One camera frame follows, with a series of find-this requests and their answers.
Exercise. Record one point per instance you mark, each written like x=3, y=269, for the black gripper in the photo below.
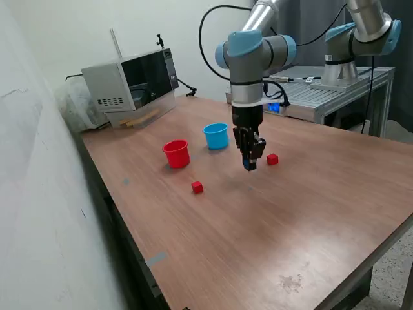
x=246, y=116

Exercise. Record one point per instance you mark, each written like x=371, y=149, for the blue cube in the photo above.
x=246, y=165

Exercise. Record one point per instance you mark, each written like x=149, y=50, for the red cube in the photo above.
x=197, y=188
x=272, y=159

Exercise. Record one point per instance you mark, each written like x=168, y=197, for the aluminium robot base platform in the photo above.
x=309, y=97

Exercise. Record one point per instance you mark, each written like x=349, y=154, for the silver blue-capped robot arm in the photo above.
x=248, y=71

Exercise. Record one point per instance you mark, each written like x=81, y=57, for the blue plastic cup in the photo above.
x=217, y=140

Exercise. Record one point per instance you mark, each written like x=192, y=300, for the metal cylinder connector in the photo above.
x=280, y=77

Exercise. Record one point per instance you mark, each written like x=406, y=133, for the red plastic cup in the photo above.
x=177, y=158

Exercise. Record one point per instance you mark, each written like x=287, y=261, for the clear plastic box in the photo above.
x=161, y=106

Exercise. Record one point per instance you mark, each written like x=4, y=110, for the dark grey curtain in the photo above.
x=309, y=58

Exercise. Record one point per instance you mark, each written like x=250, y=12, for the wooden sticks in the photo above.
x=138, y=120

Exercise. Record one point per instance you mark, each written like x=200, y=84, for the silver microwave oven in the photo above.
x=106, y=84

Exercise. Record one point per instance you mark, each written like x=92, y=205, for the clear plastic bag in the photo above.
x=74, y=106

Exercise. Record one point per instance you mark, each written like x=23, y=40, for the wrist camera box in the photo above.
x=274, y=107

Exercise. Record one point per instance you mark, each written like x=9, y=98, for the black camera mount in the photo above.
x=159, y=40

